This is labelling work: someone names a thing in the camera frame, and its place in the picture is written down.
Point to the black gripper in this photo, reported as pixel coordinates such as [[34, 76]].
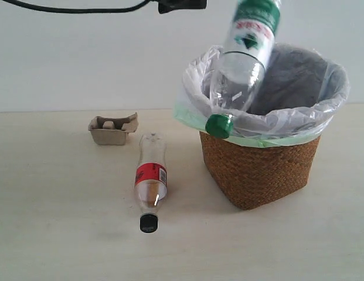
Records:
[[166, 6]]

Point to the clear bottle green label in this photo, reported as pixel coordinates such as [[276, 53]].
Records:
[[242, 64]]

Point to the clear bottle red label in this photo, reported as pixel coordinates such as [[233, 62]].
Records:
[[151, 180]]

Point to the translucent green-white bin liner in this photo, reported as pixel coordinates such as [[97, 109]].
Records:
[[299, 96]]

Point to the woven wicker basket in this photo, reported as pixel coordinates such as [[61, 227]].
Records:
[[252, 177]]

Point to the grey cardboard egg carton piece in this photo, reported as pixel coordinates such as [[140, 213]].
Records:
[[112, 131]]

